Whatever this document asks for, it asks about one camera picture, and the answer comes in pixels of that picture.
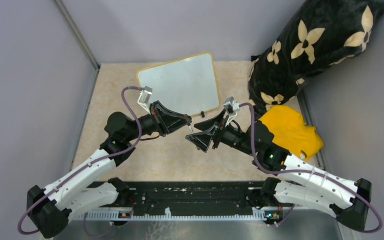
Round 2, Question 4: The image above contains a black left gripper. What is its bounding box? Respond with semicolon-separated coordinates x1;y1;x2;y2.
125;100;193;142

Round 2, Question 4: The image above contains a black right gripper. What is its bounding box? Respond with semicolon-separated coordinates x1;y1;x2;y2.
186;109;258;157

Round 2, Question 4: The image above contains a yellow framed whiteboard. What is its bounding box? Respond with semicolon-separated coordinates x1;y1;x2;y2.
136;52;221;116

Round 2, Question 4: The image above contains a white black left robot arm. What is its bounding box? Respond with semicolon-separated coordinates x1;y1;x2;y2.
22;101;192;239

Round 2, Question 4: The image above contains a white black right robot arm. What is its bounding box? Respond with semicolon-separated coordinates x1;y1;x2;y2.
186;112;373;233

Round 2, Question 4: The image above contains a yellow cloth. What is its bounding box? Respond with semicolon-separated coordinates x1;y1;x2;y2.
259;105;324;161

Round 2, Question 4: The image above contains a black floral pillow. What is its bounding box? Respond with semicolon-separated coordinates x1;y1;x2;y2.
248;0;384;116

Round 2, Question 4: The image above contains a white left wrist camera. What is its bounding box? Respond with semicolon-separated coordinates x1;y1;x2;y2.
137;86;153;112

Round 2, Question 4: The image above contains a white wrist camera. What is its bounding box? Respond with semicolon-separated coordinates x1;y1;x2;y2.
137;86;153;112
223;96;241;126

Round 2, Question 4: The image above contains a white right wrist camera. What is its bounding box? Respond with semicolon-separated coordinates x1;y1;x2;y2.
223;96;241;126

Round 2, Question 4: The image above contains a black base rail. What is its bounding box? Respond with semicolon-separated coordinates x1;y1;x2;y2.
66;180;296;218

